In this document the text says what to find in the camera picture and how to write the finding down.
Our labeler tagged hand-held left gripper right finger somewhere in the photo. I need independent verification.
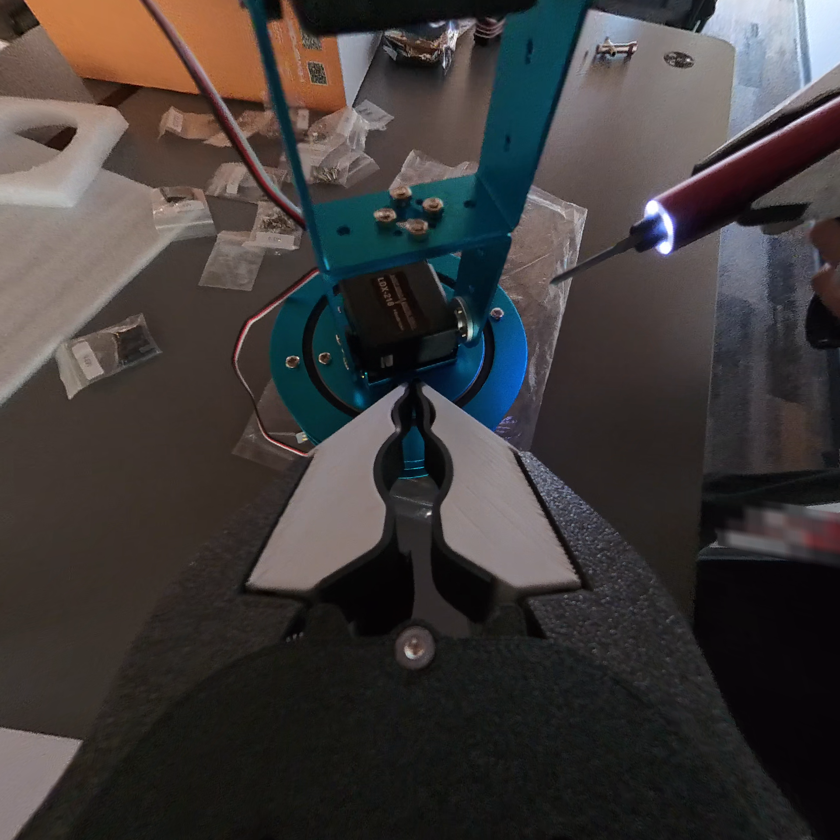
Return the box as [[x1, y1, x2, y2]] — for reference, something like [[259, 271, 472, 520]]
[[415, 386, 583, 595]]

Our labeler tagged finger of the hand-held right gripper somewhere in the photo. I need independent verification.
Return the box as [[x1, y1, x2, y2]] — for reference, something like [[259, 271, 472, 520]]
[[694, 69, 840, 173], [736, 172, 840, 236]]

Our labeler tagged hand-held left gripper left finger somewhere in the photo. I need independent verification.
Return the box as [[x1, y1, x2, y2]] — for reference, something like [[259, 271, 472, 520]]
[[247, 386, 413, 595]]

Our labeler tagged red electric screwdriver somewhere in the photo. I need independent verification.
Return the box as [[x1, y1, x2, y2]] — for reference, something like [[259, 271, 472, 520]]
[[550, 94, 840, 287]]

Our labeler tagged blue toy robot arm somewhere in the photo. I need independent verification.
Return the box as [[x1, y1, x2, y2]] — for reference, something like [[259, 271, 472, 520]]
[[248, 0, 592, 473]]

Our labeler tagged grey desk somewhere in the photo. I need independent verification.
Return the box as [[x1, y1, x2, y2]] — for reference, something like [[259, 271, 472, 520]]
[[0, 10, 737, 746]]

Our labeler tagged person's right hand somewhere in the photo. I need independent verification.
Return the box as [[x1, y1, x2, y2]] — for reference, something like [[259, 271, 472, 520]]
[[808, 218, 840, 309]]

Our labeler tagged clear plastic bag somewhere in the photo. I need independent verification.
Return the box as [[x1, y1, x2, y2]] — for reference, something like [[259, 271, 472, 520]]
[[231, 149, 589, 471]]

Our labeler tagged white foam sheet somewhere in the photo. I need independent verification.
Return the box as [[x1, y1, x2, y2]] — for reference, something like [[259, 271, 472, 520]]
[[0, 141, 219, 406]]

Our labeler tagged pile of small screw bags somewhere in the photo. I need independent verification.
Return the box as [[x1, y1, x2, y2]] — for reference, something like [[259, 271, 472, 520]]
[[156, 98, 396, 293]]

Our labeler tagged white instruction sheet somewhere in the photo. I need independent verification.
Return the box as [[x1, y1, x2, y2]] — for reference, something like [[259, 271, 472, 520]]
[[0, 726, 84, 840]]

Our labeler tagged orange and white cardboard box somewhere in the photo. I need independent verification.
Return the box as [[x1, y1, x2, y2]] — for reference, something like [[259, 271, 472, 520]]
[[23, 0, 383, 111]]

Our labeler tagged red white servo cable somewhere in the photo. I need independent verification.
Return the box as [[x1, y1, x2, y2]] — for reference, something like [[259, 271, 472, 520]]
[[233, 314, 315, 458], [140, 0, 308, 229]]

